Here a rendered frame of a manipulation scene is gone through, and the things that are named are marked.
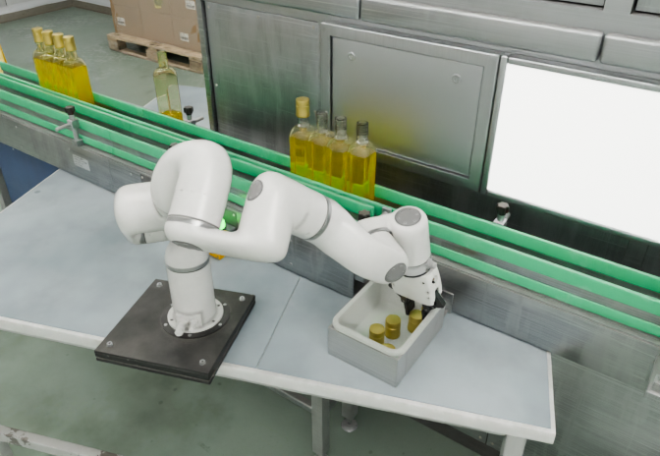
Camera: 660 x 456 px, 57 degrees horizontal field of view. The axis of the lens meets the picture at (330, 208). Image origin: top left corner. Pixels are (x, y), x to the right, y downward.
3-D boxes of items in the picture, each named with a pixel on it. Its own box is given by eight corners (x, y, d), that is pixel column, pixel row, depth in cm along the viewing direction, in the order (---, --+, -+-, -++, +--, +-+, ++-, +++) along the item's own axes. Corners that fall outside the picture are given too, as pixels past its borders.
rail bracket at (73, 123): (86, 145, 191) (77, 106, 184) (66, 154, 186) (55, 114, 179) (79, 142, 193) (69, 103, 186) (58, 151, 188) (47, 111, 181)
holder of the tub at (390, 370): (452, 313, 143) (456, 288, 139) (395, 387, 124) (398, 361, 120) (390, 287, 152) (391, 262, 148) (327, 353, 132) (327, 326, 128)
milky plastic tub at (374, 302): (444, 324, 139) (448, 296, 135) (397, 387, 124) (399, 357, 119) (379, 297, 148) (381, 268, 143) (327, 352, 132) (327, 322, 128)
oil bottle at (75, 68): (98, 116, 210) (81, 35, 195) (84, 122, 206) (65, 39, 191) (88, 113, 213) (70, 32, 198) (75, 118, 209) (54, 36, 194)
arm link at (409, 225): (362, 252, 109) (341, 220, 116) (370, 289, 116) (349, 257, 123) (434, 218, 112) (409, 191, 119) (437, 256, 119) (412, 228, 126)
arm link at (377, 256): (287, 219, 108) (362, 253, 122) (314, 265, 99) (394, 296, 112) (315, 183, 106) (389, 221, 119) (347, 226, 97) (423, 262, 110)
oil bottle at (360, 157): (374, 214, 156) (377, 140, 145) (362, 224, 152) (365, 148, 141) (356, 207, 159) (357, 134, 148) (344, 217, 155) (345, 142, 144)
